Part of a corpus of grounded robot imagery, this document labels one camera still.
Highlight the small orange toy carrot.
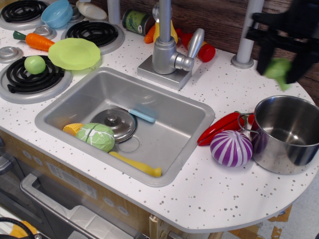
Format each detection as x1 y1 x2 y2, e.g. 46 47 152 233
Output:
144 24 156 44

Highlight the front left black burner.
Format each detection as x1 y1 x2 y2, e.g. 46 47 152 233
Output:
0 55 72 104

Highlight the black burner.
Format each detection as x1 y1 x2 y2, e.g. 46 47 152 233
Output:
61 20 125 55
0 0 49 30
0 55 72 104

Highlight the stainless steel pot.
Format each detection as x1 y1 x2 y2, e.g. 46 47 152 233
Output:
249 95 319 175

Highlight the green toy apple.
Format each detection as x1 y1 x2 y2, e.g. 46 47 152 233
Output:
24 55 46 75

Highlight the cream toy bottle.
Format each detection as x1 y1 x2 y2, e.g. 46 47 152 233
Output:
76 0 108 20

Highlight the green toy cabbage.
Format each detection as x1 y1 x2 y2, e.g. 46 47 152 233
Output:
76 123 115 152

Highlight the purple striped toy onion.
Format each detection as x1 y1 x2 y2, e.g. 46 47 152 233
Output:
210 130 253 167

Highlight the grey oven door handle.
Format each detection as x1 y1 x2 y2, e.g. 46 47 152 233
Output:
20 174 132 239

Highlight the silver stove knob left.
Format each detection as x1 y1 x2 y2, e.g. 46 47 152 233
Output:
0 46 23 64

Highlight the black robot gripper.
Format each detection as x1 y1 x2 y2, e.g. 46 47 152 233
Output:
246 0 319 84

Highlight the rear right black burner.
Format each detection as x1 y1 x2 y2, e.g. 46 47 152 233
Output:
61 20 125 55

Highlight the steel pot lid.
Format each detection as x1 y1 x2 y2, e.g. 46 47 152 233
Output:
91 108 138 143

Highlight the green toy broccoli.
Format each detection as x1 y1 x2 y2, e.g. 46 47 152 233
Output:
264 58 292 91

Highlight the grey support post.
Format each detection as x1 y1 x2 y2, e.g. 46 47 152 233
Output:
107 0 121 24
231 0 264 69

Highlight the green labelled toy can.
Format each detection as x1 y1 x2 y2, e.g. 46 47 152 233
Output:
122 9 155 36

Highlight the light green toy plate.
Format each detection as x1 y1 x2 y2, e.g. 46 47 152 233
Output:
48 38 101 70

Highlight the rear left black burner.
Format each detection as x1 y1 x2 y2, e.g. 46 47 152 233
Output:
0 0 49 30

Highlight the grey left support post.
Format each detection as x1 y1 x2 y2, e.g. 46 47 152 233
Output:
107 0 121 24

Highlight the silver toy faucet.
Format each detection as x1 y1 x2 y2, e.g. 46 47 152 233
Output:
137 0 204 90

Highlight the silver toy sink basin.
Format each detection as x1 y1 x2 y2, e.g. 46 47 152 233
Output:
35 67 215 187

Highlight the yellow toy pear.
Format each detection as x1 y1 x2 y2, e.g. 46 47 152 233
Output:
153 20 178 43

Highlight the yellow object bottom left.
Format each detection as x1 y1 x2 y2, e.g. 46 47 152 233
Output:
9 221 37 238

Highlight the light blue toy bowl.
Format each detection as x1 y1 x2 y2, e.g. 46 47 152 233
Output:
41 0 73 29

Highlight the red toy chili pepper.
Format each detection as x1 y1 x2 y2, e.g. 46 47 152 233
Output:
197 112 255 146

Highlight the light blue toy knife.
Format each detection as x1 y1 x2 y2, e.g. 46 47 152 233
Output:
128 109 155 123

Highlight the yellow toy corn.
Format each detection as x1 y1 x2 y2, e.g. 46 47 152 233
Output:
63 123 84 136

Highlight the red toy ketchup bottle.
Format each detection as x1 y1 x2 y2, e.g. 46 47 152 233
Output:
175 28 216 63

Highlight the silver stove knob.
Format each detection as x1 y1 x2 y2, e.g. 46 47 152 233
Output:
33 25 57 40
0 46 23 64

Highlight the grey right support post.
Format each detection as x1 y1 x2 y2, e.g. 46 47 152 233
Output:
231 0 264 69

